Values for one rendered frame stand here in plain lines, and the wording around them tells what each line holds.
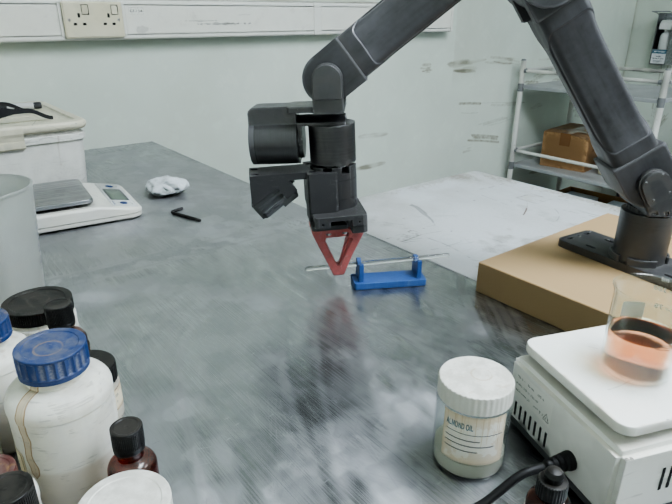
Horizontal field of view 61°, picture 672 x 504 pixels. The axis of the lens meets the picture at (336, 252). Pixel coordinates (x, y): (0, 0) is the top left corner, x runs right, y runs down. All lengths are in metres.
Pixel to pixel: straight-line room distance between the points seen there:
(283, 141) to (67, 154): 0.69
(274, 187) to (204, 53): 1.16
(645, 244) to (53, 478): 0.67
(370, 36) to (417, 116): 1.73
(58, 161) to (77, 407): 0.91
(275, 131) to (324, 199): 0.10
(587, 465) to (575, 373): 0.07
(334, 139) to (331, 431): 0.33
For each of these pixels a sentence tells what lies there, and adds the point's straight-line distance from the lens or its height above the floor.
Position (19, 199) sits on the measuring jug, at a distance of 0.77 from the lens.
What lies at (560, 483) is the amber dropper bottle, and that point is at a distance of 0.42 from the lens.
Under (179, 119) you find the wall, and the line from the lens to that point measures 1.80.
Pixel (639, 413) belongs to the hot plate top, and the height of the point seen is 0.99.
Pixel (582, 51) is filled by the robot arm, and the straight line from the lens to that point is 0.71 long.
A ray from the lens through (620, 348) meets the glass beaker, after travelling 0.47.
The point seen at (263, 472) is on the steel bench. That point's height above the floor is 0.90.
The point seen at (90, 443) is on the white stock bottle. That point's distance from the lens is 0.46.
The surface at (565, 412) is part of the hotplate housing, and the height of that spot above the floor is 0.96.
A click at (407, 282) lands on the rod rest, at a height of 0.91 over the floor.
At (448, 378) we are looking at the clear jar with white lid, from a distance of 0.46.
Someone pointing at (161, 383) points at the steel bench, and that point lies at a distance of 0.61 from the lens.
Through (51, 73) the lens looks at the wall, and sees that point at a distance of 1.69.
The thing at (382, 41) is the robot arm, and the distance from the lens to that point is 0.67.
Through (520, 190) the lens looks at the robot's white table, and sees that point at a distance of 1.26.
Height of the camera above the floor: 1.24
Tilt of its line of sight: 23 degrees down
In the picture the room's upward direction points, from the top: straight up
